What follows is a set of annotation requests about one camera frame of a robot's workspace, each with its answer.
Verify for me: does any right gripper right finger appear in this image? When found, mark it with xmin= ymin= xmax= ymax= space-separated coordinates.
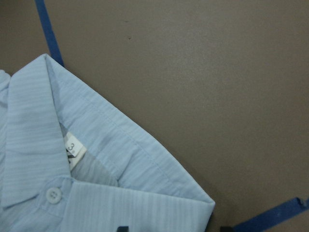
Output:
xmin=220 ymin=226 xmax=233 ymax=232

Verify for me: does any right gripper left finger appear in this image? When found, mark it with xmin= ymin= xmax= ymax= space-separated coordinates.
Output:
xmin=116 ymin=226 xmax=128 ymax=232

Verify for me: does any light blue button-up shirt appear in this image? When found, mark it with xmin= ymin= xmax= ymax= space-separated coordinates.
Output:
xmin=0 ymin=54 xmax=215 ymax=232

